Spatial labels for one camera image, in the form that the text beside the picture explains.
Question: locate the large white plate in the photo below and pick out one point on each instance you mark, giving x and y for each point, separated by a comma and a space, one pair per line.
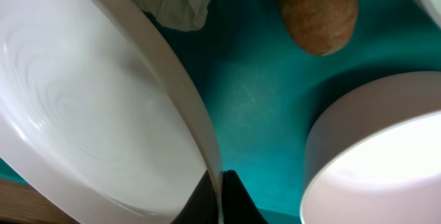
98, 113

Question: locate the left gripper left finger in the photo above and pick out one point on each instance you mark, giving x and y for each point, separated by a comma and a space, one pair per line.
202, 206

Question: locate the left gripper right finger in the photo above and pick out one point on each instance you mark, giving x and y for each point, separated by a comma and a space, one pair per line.
237, 204

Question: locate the small white plate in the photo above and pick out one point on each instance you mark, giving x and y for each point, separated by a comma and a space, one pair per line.
373, 156

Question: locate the teal plastic serving tray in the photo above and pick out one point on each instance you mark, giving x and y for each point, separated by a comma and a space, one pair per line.
263, 93

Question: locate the orange carrot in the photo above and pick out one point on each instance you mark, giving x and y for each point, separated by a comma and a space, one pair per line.
319, 27

